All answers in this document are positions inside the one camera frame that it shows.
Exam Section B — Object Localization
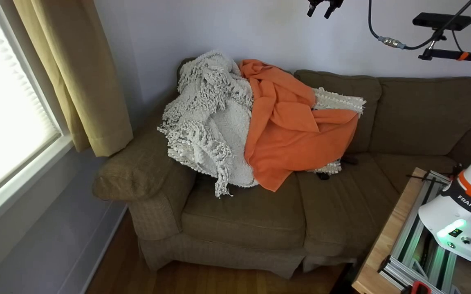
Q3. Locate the aluminium profile frame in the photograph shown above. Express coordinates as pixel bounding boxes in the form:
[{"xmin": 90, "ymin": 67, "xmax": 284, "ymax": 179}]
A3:
[{"xmin": 377, "ymin": 169, "xmax": 461, "ymax": 294}]

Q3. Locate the yellow curtain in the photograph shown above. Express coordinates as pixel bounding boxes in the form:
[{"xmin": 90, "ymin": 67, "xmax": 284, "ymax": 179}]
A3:
[{"xmin": 11, "ymin": 0, "xmax": 134, "ymax": 161}]

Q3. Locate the olive green sofa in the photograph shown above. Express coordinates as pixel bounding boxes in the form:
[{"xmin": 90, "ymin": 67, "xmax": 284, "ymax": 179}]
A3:
[{"xmin": 91, "ymin": 59, "xmax": 471, "ymax": 281}]

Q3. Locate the black hanging cable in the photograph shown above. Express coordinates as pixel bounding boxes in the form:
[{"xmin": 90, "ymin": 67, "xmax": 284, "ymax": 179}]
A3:
[{"xmin": 366, "ymin": 0, "xmax": 471, "ymax": 53}]

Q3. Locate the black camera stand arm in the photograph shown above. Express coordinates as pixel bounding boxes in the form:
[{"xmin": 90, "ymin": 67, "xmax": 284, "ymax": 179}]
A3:
[{"xmin": 417, "ymin": 30, "xmax": 471, "ymax": 74}]

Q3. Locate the wooden table board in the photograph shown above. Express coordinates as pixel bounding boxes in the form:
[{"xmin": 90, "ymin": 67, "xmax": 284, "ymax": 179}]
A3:
[{"xmin": 350, "ymin": 167, "xmax": 431, "ymax": 294}]

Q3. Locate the orange towel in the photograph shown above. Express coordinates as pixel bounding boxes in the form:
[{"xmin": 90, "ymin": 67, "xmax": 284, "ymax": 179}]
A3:
[{"xmin": 237, "ymin": 58, "xmax": 361, "ymax": 195}]

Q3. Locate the window with white blind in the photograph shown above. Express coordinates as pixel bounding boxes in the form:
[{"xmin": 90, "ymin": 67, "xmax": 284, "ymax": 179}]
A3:
[{"xmin": 0, "ymin": 0, "xmax": 75, "ymax": 236}]

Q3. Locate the white knitted blanket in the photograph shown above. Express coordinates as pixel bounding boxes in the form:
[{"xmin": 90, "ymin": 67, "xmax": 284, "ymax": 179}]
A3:
[{"xmin": 155, "ymin": 51, "xmax": 368, "ymax": 200}]

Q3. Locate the red clamp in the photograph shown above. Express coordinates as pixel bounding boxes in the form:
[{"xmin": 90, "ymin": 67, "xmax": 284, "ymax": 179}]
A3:
[{"xmin": 405, "ymin": 278, "xmax": 431, "ymax": 294}]

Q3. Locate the black camera bar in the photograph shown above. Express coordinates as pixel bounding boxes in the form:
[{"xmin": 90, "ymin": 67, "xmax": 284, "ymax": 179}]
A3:
[{"xmin": 410, "ymin": 12, "xmax": 471, "ymax": 33}]

